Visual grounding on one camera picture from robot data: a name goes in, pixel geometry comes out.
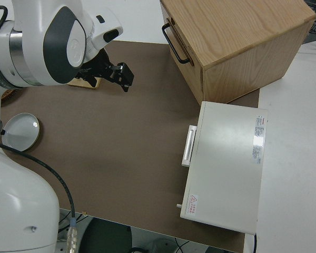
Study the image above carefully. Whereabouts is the black cabinet handle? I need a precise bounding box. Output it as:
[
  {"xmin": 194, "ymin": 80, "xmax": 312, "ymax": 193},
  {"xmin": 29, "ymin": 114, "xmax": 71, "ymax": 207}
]
[{"xmin": 161, "ymin": 23, "xmax": 191, "ymax": 65}]

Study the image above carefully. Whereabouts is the white oven door handle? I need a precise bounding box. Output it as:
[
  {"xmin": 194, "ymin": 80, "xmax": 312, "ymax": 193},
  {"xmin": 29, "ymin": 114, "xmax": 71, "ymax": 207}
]
[{"xmin": 181, "ymin": 124, "xmax": 199, "ymax": 167}]

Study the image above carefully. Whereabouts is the gray round plate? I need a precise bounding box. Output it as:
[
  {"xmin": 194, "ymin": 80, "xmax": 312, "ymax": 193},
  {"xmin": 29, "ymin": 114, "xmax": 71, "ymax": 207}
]
[{"xmin": 1, "ymin": 112, "xmax": 42, "ymax": 152}]

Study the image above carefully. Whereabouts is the brown table mat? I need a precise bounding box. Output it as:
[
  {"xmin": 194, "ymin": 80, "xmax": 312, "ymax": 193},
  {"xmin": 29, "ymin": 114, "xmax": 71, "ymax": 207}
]
[{"xmin": 0, "ymin": 40, "xmax": 261, "ymax": 253}]

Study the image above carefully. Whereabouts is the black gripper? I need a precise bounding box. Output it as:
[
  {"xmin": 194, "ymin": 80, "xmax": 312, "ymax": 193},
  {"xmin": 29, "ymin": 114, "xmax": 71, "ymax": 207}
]
[{"xmin": 75, "ymin": 48, "xmax": 135, "ymax": 93}]

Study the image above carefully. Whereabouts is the blue cable connector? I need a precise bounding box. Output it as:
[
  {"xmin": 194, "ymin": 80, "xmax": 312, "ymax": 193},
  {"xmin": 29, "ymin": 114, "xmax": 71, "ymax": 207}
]
[{"xmin": 67, "ymin": 217, "xmax": 79, "ymax": 253}]

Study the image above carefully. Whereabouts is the light wooden cabinet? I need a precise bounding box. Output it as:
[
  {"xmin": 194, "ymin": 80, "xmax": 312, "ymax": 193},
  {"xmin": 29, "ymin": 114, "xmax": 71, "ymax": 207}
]
[{"xmin": 159, "ymin": 0, "xmax": 316, "ymax": 104}]

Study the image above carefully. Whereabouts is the brown wicker basket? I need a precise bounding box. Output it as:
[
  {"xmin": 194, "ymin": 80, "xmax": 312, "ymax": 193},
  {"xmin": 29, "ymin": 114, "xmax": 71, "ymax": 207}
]
[{"xmin": 1, "ymin": 89, "xmax": 17, "ymax": 101}]

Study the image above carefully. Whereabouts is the white toaster oven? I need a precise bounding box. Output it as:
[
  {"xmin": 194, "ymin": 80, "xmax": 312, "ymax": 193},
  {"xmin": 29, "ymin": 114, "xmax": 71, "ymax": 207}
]
[{"xmin": 175, "ymin": 101, "xmax": 269, "ymax": 236}]

